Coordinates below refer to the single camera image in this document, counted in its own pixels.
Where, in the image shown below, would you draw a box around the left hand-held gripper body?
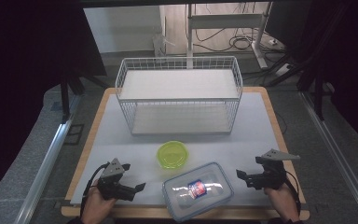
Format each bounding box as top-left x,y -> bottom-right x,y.
97,158 -> 138,202

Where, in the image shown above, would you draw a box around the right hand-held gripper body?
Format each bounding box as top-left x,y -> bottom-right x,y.
255,148 -> 301,191

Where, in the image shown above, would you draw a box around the green plastic bowl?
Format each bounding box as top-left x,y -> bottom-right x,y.
156,140 -> 190,171

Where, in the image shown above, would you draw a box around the clear container with blue lid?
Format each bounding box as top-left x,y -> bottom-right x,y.
161,161 -> 235,223

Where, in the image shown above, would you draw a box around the white wire shelf rack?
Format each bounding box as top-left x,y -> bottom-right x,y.
114,55 -> 244,136

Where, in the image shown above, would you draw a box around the person's left hand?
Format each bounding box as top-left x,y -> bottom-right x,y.
80,179 -> 117,224

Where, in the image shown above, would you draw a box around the person's right hand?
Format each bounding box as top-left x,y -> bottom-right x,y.
263,181 -> 301,224

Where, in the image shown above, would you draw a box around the light grey table mat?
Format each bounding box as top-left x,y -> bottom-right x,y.
70,91 -> 289,208

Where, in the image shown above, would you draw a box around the black metal stand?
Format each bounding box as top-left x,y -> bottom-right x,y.
266,2 -> 357,121
58,72 -> 110,124

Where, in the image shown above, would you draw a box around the white power strip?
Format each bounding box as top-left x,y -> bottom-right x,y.
274,63 -> 292,77

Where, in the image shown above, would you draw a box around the right hand-held gripper cable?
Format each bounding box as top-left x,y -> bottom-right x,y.
281,170 -> 303,217

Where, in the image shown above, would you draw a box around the hand-held gripper cable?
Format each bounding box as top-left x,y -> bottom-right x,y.
79,161 -> 111,219
281,170 -> 303,217

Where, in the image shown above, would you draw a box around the left hand-held gripper cable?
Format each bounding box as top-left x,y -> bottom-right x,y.
79,161 -> 111,219

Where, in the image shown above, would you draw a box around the aluminium rail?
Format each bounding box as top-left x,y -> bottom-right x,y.
300,91 -> 358,224
13,119 -> 73,224

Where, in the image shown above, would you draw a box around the black floor cables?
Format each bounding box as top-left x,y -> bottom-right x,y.
194,27 -> 288,54

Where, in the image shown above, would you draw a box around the white metal desk frame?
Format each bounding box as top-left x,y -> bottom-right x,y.
185,2 -> 273,70

